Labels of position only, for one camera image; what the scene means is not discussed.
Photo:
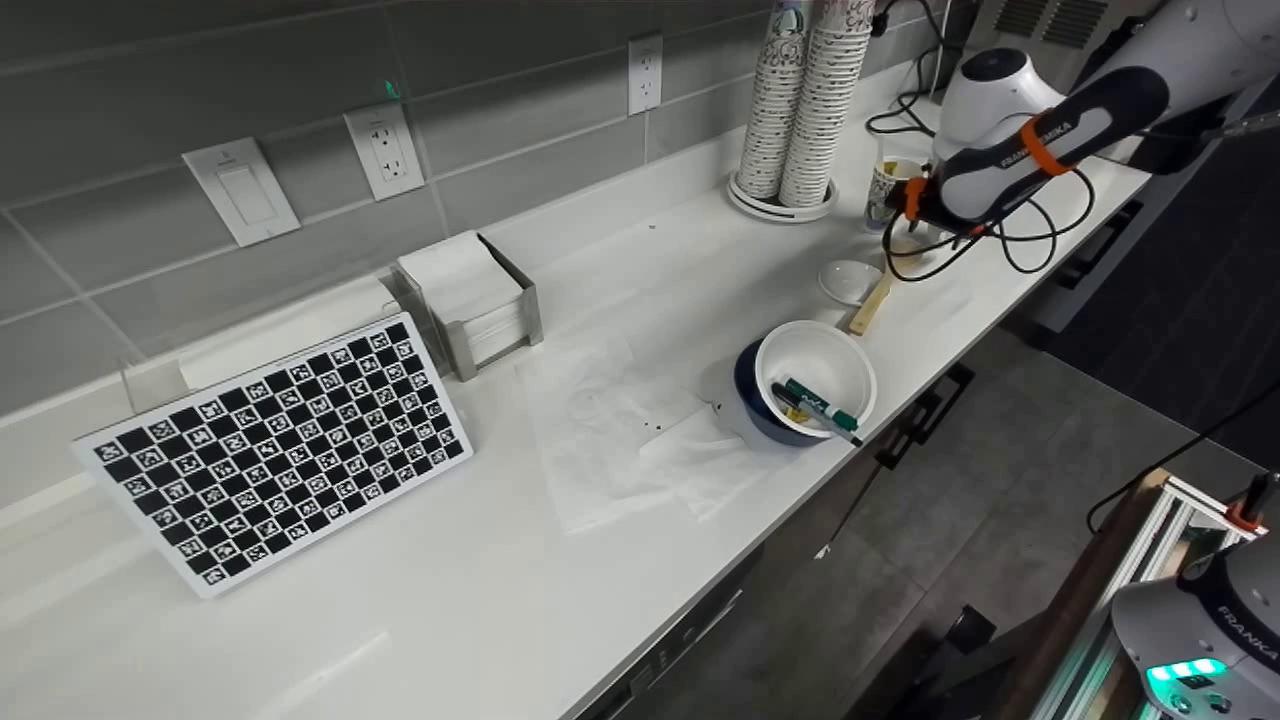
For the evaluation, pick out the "white bowl with blue outside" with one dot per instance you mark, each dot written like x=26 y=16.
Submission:
x=813 y=360

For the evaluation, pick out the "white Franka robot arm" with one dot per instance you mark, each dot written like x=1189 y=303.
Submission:
x=1065 y=115

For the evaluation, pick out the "black white calibration board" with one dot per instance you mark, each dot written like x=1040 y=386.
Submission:
x=283 y=444

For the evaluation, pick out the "single patterned paper cup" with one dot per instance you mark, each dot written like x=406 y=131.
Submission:
x=884 y=185

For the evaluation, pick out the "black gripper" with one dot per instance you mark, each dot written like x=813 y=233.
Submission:
x=914 y=220

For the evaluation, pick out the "white metal frame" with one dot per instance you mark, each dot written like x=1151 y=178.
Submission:
x=1145 y=534

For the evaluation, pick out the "white light switch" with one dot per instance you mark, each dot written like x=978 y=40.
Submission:
x=241 y=193

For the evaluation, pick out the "green marker pen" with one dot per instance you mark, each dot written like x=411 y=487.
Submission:
x=807 y=399

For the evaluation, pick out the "white napkin stack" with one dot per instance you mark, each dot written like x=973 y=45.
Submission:
x=456 y=278

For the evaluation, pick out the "wooden spoon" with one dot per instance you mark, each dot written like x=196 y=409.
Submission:
x=870 y=304

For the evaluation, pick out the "translucent plastic sheet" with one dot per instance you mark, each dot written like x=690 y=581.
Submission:
x=625 y=440

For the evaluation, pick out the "small yellow piece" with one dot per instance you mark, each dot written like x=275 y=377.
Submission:
x=796 y=419

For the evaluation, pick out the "white ceramic plate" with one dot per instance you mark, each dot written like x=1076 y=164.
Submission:
x=767 y=206

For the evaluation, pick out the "white single wall outlet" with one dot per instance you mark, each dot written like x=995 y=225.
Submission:
x=647 y=73

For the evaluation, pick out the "white double wall outlet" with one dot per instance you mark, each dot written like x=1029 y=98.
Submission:
x=384 y=148

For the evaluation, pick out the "grey robot base green lights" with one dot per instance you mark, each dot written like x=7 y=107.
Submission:
x=1206 y=640

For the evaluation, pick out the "tall paper cup stack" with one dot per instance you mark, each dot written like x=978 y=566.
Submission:
x=769 y=107
x=825 y=103

